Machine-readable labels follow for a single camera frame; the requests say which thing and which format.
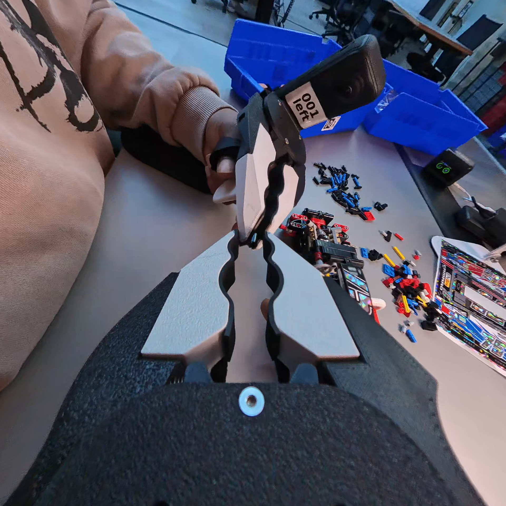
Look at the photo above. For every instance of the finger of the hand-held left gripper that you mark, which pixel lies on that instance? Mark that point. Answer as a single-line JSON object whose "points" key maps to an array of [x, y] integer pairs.
{"points": [[290, 185], [253, 178]]}

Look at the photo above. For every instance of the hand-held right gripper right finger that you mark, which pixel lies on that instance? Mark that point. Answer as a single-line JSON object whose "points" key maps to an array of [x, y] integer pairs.
{"points": [[316, 316]]}

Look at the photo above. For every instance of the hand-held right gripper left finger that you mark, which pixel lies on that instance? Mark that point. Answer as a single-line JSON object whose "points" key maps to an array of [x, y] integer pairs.
{"points": [[185, 316]]}

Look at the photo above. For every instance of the black lego pin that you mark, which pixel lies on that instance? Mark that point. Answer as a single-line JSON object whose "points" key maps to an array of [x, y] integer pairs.
{"points": [[255, 241]]}

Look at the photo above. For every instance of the lego car model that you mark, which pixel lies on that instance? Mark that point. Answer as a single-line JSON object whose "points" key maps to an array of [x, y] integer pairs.
{"points": [[332, 249]]}

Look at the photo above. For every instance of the person's left forearm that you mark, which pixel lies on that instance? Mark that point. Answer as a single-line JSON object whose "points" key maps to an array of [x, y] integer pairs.
{"points": [[138, 71]]}

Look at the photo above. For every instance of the pile of mixed lego pieces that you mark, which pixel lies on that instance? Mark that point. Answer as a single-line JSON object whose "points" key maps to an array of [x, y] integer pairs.
{"points": [[407, 284]]}

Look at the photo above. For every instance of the person's right hand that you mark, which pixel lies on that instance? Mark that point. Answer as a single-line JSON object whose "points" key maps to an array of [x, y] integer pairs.
{"points": [[265, 310]]}

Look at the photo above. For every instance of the person's left hand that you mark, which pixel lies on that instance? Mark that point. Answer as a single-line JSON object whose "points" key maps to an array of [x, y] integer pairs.
{"points": [[219, 126]]}

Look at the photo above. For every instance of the pile of black blue pins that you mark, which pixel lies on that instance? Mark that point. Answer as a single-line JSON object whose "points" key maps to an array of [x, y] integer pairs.
{"points": [[340, 185]]}

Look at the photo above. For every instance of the black office chair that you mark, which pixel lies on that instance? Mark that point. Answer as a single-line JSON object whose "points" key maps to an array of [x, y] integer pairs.
{"points": [[340, 19]]}

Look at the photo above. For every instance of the blue plastic bin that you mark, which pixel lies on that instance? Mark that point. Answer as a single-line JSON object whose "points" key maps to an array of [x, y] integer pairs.
{"points": [[415, 122]]}

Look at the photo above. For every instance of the black quilted chair seat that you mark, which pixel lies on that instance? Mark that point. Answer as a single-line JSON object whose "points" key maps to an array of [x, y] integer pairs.
{"points": [[158, 158]]}

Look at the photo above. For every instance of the wooden office desk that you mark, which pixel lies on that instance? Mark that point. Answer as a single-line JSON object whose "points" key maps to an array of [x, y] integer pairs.
{"points": [[435, 27]]}

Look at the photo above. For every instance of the black device green display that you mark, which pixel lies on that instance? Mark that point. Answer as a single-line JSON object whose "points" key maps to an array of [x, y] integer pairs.
{"points": [[446, 168]]}

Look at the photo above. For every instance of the holographic sticker sheet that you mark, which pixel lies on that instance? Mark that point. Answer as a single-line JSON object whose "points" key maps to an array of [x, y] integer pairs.
{"points": [[474, 308]]}

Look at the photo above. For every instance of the white book stand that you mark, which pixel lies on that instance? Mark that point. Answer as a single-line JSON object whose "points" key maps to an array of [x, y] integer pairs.
{"points": [[466, 247]]}

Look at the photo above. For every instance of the black power adapter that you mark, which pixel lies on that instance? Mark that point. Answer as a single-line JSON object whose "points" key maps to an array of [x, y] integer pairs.
{"points": [[474, 221]]}

